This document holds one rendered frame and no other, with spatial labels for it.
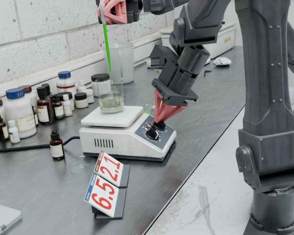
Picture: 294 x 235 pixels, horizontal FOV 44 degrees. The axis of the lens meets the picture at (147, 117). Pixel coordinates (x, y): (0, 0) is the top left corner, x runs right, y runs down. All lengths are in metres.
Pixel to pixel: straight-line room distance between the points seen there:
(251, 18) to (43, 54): 0.94
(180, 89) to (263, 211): 0.35
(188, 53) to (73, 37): 0.77
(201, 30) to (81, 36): 0.85
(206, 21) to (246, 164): 0.30
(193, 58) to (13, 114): 0.51
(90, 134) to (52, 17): 0.65
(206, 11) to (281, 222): 0.38
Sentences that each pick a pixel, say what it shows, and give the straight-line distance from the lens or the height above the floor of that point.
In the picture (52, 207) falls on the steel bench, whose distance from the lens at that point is 0.71.
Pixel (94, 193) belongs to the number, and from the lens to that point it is 0.66.
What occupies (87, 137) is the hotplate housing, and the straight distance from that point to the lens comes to 0.84.
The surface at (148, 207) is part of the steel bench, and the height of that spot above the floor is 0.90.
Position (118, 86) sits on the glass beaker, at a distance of 0.84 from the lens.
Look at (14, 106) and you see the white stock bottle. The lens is 1.02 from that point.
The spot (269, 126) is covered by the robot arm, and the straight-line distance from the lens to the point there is 0.54.
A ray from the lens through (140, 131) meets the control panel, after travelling 0.81.
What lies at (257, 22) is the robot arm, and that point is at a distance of 0.52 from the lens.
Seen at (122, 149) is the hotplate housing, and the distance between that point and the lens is 0.82.
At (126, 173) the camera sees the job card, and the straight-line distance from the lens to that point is 0.76.
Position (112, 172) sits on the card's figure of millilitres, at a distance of 0.75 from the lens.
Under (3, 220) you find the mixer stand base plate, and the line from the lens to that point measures 0.69.
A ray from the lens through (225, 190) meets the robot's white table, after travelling 0.70.
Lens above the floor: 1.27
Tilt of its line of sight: 20 degrees down
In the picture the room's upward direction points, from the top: 5 degrees counter-clockwise
